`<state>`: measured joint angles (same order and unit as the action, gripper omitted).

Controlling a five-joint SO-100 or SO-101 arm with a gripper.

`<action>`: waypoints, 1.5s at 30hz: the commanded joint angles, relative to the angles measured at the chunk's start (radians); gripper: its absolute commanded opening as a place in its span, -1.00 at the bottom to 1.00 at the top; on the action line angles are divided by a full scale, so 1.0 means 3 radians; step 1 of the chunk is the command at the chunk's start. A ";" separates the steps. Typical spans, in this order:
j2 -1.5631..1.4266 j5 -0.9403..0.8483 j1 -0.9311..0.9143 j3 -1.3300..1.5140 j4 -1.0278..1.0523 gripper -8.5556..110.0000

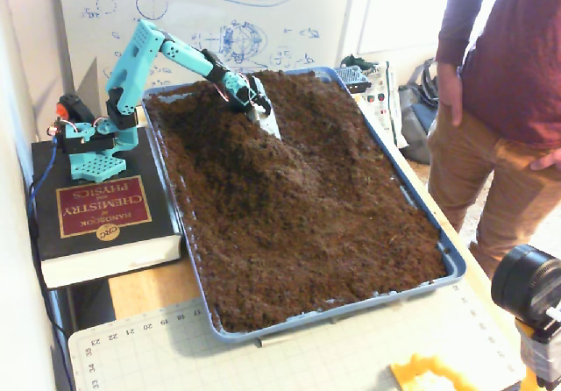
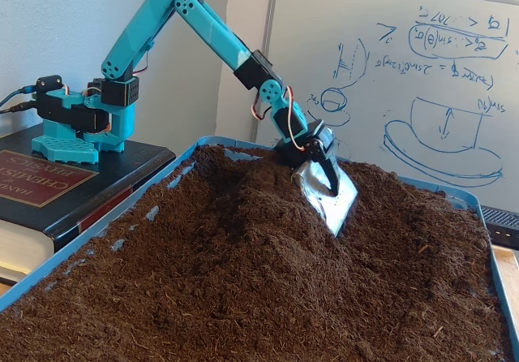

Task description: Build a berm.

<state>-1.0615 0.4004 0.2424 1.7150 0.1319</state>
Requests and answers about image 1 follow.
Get person's right forearm maroon sleeve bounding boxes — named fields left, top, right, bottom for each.
left=436, top=0, right=501, bottom=68

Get yellow grey camera stand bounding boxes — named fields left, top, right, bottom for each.
left=515, top=316, right=561, bottom=391

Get black cable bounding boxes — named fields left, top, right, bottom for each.
left=26, top=182, right=78, bottom=391

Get white electronics box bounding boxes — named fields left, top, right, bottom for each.
left=350, top=60, right=408, bottom=149

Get whiteboard with blue drawings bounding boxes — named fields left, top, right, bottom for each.
left=55, top=0, right=356, bottom=98

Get person's left hand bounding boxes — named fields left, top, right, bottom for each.
left=530, top=148, right=561, bottom=172

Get teal robot arm with base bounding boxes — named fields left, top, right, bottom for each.
left=54, top=18, right=255, bottom=181

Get black chemistry physics handbook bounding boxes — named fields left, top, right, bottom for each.
left=30, top=125, right=184, bottom=289

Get person maroon sweater tan trousers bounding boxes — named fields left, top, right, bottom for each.
left=427, top=0, right=561, bottom=278

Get black camera lens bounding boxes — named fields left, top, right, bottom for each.
left=490, top=244, right=561, bottom=322

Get brown soil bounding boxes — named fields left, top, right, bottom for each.
left=144, top=69, right=449, bottom=334

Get blue cable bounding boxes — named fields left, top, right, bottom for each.
left=25, top=143, right=60, bottom=234

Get grey gridded cutting mat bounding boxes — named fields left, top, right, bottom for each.
left=67, top=279, right=527, bottom=391

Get short metal bar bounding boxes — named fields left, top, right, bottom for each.
left=255, top=334, right=295, bottom=348

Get grey backpack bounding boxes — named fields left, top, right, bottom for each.
left=397, top=57, right=440, bottom=167

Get yellow plastic part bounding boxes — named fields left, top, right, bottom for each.
left=389, top=353, right=483, bottom=391

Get person's right hand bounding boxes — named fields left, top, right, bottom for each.
left=437, top=61, right=465, bottom=128

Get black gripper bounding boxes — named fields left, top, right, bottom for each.
left=231, top=75, right=282, bottom=141

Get blue plastic tray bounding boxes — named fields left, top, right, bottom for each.
left=139, top=65, right=468, bottom=345

